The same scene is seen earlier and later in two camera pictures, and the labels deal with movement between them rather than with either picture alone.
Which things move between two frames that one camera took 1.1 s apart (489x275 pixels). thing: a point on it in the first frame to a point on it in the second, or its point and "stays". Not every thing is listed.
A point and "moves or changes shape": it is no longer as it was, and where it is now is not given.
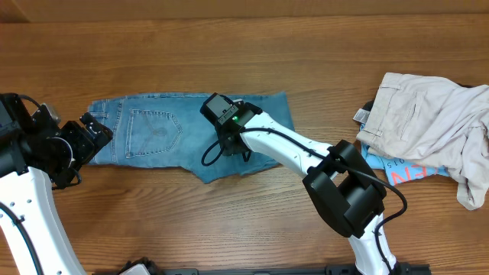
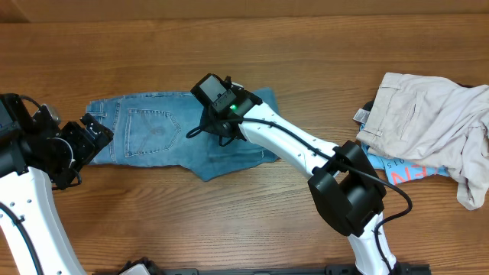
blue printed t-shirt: x=397 y=170 stays
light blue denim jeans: x=170 y=131 moves or changes shape
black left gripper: x=74 y=131 stays
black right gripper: x=232 y=145 to x=213 y=124
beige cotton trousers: x=433 y=121 stays
